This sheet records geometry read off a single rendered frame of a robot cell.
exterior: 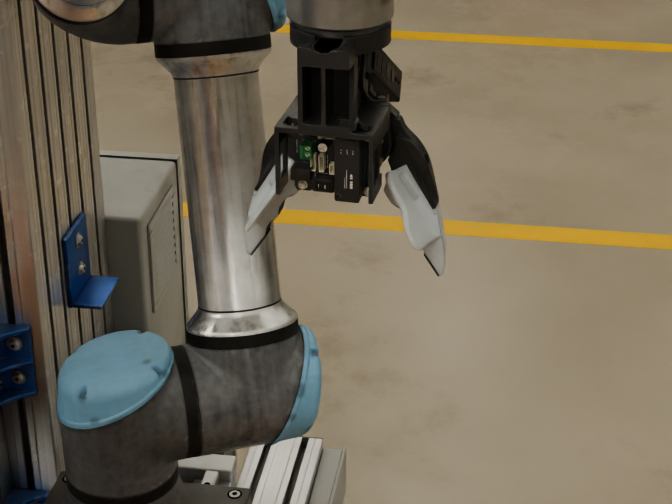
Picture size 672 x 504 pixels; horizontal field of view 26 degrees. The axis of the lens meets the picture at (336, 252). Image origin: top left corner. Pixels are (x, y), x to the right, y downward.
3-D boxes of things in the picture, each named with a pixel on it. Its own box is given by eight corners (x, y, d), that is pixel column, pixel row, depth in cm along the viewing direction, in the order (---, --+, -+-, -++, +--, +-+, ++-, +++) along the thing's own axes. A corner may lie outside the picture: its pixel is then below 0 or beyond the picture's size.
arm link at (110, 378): (55, 442, 154) (43, 332, 148) (179, 420, 158) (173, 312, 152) (72, 509, 144) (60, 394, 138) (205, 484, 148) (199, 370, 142)
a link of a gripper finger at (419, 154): (399, 229, 109) (333, 135, 106) (404, 218, 110) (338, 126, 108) (451, 200, 106) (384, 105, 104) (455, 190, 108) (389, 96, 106)
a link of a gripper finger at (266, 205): (201, 257, 109) (269, 172, 104) (225, 223, 114) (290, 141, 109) (234, 282, 109) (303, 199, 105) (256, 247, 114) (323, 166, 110)
